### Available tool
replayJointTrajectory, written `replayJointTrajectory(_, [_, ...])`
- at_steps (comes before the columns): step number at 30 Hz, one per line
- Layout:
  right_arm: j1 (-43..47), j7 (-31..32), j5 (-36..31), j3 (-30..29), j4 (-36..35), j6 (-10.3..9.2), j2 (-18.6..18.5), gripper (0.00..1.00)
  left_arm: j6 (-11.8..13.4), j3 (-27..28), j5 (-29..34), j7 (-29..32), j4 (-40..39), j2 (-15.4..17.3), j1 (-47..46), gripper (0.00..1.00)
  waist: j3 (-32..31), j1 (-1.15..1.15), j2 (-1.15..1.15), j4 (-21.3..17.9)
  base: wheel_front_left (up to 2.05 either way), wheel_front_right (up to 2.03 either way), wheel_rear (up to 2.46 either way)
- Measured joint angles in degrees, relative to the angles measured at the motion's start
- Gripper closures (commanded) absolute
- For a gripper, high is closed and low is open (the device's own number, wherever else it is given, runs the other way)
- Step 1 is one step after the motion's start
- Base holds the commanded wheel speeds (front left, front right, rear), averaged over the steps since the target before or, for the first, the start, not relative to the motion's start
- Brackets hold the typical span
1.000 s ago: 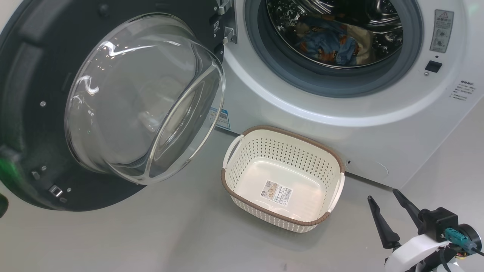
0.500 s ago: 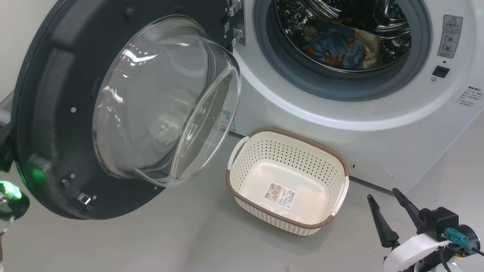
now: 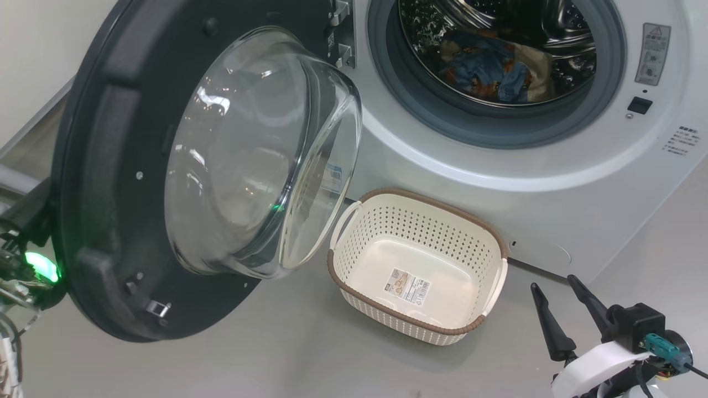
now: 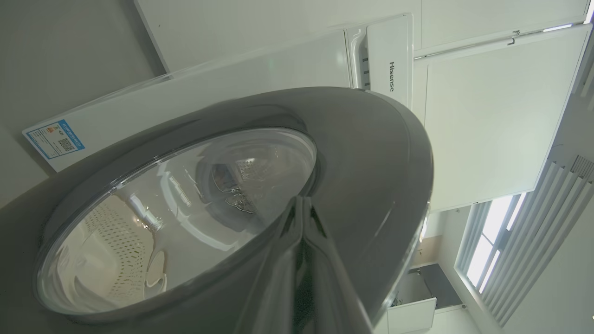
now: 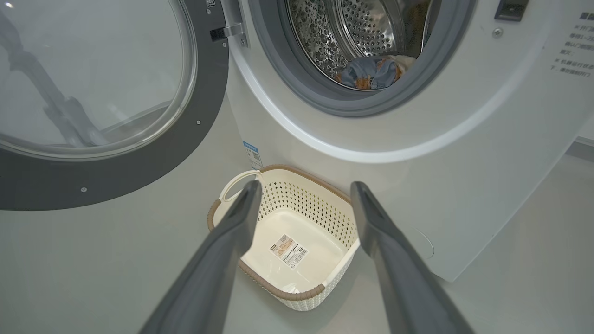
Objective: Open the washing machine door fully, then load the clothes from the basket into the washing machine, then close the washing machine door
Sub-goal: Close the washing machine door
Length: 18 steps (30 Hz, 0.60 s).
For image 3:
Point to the left gripper green-lit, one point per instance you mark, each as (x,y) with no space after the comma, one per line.
(40,268)

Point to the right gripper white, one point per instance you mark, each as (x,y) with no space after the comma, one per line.
(592,365)

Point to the dark round glass washer door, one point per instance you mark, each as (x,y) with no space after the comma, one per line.
(105,193)

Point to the blue garment with white lining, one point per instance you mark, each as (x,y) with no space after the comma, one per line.
(535,72)

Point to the blue cartoon print garment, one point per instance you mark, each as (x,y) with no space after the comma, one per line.
(481,69)

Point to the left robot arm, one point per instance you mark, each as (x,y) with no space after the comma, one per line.
(8,359)

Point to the white front-load washing machine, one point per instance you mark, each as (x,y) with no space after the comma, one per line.
(581,193)

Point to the stainless steel washing machine drum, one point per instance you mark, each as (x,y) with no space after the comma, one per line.
(564,33)

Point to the grey metal door hinge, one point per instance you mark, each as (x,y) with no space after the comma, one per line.
(342,33)

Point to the round white filter cover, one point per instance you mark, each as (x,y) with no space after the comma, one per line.
(542,253)

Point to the basket product label sticker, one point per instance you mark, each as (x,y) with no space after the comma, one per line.
(408,284)

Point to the white woven-look laundry basket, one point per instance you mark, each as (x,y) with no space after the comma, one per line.
(420,232)

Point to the blue energy label sticker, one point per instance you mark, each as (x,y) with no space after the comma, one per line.
(333,179)

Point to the grey warning sticker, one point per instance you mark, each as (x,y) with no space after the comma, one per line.
(652,54)

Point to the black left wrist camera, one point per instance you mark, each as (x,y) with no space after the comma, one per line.
(30,215)

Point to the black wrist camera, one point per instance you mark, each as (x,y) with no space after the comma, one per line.
(30,215)
(636,326)

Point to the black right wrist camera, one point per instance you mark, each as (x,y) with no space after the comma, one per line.
(636,326)

